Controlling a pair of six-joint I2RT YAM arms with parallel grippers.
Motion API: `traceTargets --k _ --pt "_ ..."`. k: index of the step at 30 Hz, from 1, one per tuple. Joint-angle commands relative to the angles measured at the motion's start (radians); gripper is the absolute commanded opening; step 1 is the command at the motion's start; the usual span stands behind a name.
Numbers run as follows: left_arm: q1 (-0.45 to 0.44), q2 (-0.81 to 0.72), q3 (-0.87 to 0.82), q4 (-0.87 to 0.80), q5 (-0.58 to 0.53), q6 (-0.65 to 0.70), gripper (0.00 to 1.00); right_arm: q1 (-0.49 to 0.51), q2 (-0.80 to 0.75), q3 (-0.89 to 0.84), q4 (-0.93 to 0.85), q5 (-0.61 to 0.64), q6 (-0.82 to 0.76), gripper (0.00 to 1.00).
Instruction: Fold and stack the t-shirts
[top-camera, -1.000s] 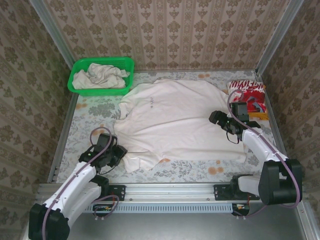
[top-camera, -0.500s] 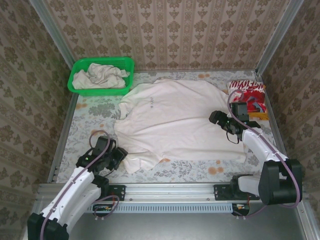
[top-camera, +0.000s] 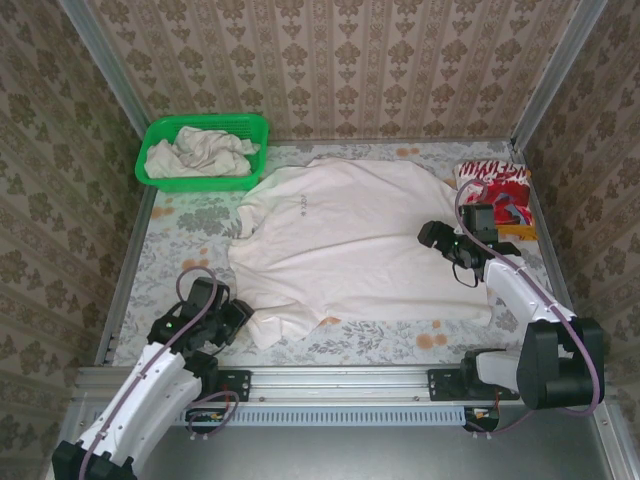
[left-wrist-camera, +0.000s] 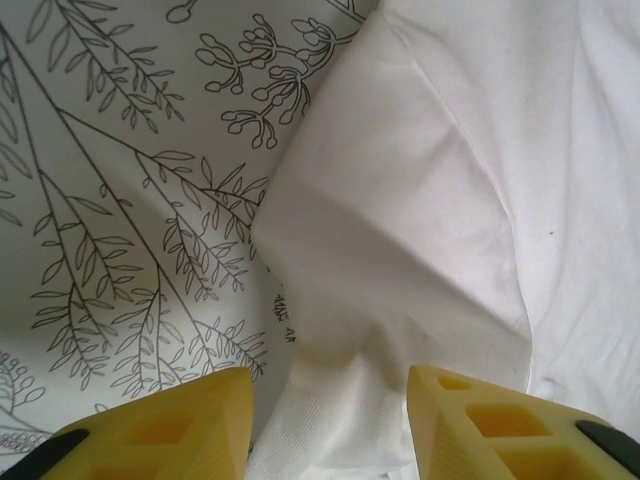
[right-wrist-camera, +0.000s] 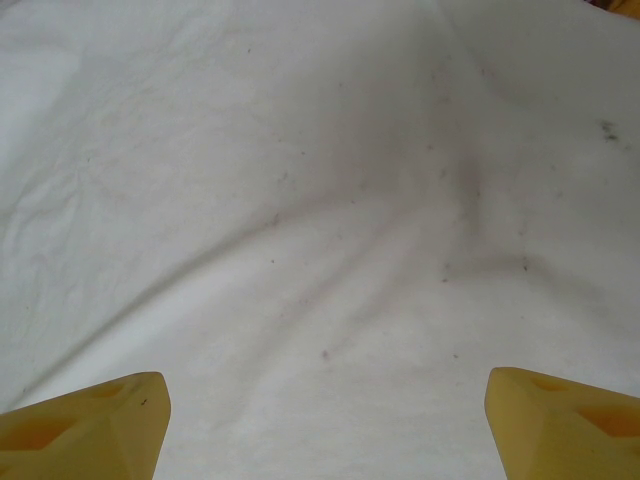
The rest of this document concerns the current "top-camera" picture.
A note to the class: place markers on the plain white t-shirt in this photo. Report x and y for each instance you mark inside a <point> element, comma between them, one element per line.
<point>350,240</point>

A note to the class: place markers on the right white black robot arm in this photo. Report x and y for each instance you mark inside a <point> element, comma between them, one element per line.
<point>515,295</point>

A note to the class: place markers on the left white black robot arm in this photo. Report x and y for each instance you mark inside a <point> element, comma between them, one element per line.
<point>150,380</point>

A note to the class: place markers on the folded white red-print t-shirt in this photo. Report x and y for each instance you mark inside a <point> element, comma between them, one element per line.
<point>510,192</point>

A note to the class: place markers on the black wiring connector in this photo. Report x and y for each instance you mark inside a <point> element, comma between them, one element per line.
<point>482,419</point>
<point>207,420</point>

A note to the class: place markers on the floral patterned table cover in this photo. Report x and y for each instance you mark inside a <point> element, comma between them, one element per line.
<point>350,350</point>

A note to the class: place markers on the green plastic basket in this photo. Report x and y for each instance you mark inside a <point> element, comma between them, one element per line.
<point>165,185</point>

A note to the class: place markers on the grey metal panel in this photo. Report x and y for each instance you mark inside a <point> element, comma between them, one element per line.
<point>325,455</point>

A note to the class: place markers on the crumpled white t-shirt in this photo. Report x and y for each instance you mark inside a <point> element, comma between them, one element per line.
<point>200,155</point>

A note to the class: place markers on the left black wrist camera box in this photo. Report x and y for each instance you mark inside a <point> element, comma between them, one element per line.
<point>202,295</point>

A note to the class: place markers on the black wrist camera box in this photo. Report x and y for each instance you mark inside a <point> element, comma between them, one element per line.
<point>202,295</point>
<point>482,222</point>

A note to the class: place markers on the right black wrist camera box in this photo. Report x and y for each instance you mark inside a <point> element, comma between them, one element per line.
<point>482,222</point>

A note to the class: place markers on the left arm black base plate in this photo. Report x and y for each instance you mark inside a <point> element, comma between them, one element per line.
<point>240,385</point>

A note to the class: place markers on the aluminium table side rail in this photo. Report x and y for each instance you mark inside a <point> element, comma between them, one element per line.
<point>127,275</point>
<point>548,240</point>

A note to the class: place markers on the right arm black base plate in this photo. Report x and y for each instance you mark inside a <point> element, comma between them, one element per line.
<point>442,385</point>

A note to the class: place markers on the aluminium mounting rail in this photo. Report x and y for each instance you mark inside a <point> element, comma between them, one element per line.
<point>340,382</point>

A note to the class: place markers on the aluminium frame post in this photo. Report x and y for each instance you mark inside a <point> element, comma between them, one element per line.
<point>556,75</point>
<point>110,75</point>

